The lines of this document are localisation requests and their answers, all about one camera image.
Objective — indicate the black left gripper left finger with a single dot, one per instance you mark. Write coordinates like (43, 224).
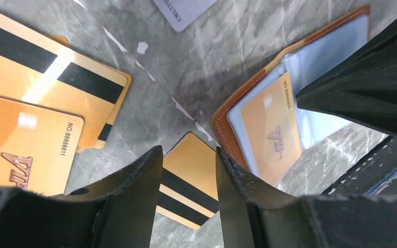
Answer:
(116, 211)

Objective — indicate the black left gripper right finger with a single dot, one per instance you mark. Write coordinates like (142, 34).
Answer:
(256, 214)

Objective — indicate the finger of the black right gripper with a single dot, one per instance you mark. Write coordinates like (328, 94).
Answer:
(363, 88)

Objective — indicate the brown leather card holder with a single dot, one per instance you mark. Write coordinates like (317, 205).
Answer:
(305, 60)

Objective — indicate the gold VIP card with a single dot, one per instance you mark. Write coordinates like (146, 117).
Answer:
(269, 119)

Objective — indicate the gold card with stripes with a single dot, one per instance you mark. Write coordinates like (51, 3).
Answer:
(188, 189)

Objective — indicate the gold card stack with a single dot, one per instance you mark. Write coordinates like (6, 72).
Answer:
(54, 102)

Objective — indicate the black aluminium base frame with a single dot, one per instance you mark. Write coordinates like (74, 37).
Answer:
(370, 172)

